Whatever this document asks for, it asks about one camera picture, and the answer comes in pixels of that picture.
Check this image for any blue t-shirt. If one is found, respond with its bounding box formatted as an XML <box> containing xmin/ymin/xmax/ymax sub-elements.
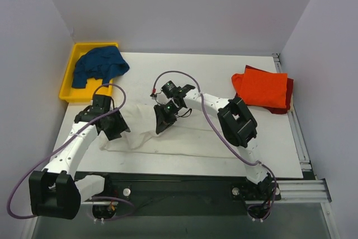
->
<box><xmin>72</xmin><ymin>45</ymin><xmax>130</xmax><ymax>89</ymax></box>

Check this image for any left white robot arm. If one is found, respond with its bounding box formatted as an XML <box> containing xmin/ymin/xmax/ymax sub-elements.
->
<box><xmin>29</xmin><ymin>94</ymin><xmax>130</xmax><ymax>219</ymax></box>

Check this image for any folded dark red t-shirt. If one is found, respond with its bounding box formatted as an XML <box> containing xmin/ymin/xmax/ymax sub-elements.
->
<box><xmin>265</xmin><ymin>78</ymin><xmax>294</xmax><ymax>115</ymax></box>

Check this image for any aluminium frame rail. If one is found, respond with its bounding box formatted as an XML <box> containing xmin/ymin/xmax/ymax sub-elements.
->
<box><xmin>92</xmin><ymin>174</ymin><xmax>332</xmax><ymax>203</ymax></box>

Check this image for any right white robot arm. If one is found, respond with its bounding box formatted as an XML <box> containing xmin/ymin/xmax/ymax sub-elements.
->
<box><xmin>154</xmin><ymin>88</ymin><xmax>274</xmax><ymax>199</ymax></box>

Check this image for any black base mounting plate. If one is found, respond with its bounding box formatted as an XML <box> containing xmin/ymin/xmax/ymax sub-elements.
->
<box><xmin>91</xmin><ymin>173</ymin><xmax>281</xmax><ymax>220</ymax></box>

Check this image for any white t-shirt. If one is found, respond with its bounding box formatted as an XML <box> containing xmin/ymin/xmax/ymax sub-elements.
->
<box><xmin>98</xmin><ymin>103</ymin><xmax>235</xmax><ymax>158</ymax></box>

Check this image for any folded orange t-shirt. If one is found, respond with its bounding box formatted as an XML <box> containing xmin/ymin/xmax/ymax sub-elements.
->
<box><xmin>231</xmin><ymin>66</ymin><xmax>289</xmax><ymax>109</ymax></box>

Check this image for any yellow plastic bin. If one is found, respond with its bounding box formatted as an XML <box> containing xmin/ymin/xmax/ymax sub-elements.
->
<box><xmin>59</xmin><ymin>42</ymin><xmax>119</xmax><ymax>103</ymax></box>

